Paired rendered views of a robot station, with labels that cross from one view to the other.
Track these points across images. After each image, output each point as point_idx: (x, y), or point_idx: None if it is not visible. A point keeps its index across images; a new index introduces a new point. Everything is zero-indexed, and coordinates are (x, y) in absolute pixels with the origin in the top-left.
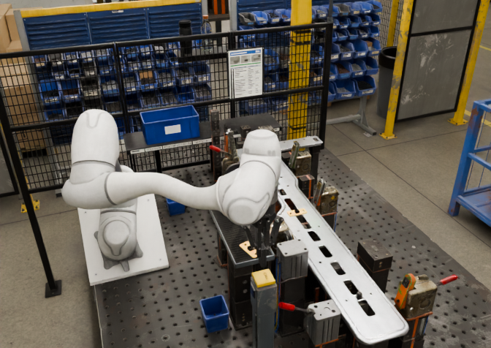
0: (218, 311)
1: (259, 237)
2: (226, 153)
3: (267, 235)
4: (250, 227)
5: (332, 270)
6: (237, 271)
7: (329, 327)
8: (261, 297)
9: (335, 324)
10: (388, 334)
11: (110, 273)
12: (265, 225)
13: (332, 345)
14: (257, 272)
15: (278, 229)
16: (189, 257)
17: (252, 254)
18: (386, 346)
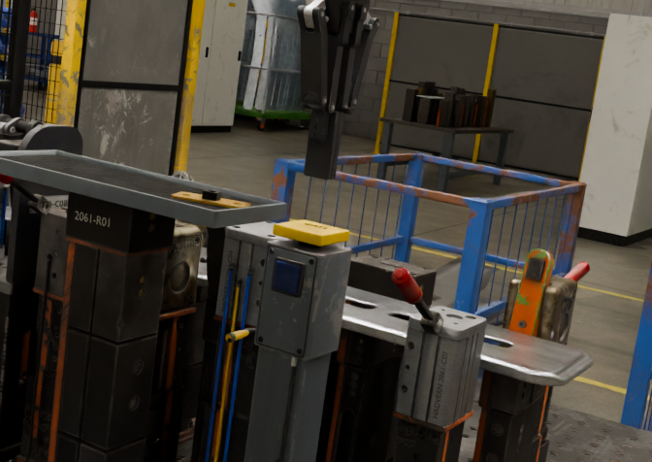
0: None
1: (337, 66)
2: None
3: (350, 64)
4: (152, 181)
5: (345, 304)
6: (128, 322)
7: (470, 366)
8: (324, 284)
9: (477, 354)
10: (572, 363)
11: None
12: (351, 28)
13: (459, 437)
14: (287, 222)
15: (368, 56)
16: None
17: (230, 204)
18: (533, 435)
